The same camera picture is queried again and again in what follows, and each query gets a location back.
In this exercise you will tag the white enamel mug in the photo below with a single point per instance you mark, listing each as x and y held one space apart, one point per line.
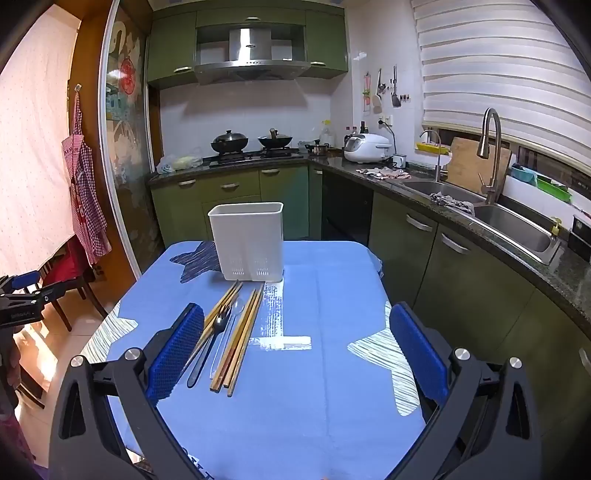
399 161

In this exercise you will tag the glass sliding door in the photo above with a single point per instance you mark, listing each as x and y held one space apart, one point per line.
129 138

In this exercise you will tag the clear plastic spoon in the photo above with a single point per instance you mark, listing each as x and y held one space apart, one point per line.
236 307

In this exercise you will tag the red paper door decoration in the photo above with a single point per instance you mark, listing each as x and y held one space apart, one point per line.
129 74

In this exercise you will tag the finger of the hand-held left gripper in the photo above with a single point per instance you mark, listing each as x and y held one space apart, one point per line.
25 279
53 291

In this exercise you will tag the yellow tray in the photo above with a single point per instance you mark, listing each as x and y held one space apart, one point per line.
431 146

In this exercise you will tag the green plastic tray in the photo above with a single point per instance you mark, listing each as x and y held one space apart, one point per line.
554 188

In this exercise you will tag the blue star-print tablecloth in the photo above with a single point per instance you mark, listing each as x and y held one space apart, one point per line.
300 406

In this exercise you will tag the green wall cabinets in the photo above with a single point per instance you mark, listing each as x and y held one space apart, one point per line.
171 46

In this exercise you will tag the small steel pot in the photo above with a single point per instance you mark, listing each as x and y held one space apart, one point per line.
317 149

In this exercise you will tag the tall steel faucet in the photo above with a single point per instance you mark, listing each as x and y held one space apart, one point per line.
494 152

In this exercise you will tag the black gas stove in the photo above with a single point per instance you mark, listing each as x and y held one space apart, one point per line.
231 158

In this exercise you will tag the steel range hood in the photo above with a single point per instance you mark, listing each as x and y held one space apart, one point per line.
249 46

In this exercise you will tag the white rice cooker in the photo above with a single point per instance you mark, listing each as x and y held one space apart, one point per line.
367 146

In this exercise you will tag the person's pink patterned clothing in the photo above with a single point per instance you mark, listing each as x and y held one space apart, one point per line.
11 438

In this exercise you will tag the black open wok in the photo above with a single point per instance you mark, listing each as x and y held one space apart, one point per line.
275 141

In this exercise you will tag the teal plastic container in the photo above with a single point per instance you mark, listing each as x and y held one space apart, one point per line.
524 174

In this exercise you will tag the dark stone countertop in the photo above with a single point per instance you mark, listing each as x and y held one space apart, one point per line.
568 277

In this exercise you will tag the white striped window blind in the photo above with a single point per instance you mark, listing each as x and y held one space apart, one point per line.
485 69

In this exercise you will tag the orange-brown wooden chopstick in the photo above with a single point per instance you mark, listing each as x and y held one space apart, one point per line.
244 332

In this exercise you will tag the pink hanging tool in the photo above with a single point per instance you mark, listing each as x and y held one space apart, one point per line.
367 92

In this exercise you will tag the black hanging spatula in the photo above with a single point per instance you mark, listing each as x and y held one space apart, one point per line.
395 99

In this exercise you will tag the clear plastic bag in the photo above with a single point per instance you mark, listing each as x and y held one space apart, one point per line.
180 162

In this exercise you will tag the clear plastic oil bottle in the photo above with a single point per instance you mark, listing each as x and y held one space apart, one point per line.
326 134

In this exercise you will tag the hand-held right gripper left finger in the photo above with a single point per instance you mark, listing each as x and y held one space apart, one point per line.
178 350

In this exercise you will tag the hanging ladle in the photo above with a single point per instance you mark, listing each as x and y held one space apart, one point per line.
377 104

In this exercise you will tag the black built-in appliance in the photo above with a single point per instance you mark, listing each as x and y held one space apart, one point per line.
346 207

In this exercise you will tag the white plastic utensil holder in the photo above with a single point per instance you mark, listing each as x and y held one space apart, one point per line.
244 240

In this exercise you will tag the red checked apron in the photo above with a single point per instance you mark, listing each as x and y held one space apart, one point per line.
85 207

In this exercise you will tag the grey rag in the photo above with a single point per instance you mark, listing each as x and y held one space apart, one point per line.
450 201

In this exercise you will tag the dark-tipped wooden chopstick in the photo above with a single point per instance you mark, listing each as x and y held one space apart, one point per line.
235 294

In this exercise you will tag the wooden cutting board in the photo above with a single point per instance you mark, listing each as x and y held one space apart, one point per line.
466 161

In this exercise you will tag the small steel faucet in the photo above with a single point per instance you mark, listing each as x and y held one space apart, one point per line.
437 159

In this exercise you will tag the pinkish dishcloth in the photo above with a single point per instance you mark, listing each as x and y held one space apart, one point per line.
385 173

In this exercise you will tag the steel double sink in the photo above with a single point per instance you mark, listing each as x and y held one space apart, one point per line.
512 226

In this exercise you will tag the black wok with lid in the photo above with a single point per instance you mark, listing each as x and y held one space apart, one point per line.
229 142

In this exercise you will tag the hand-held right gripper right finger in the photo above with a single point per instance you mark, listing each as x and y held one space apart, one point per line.
420 355

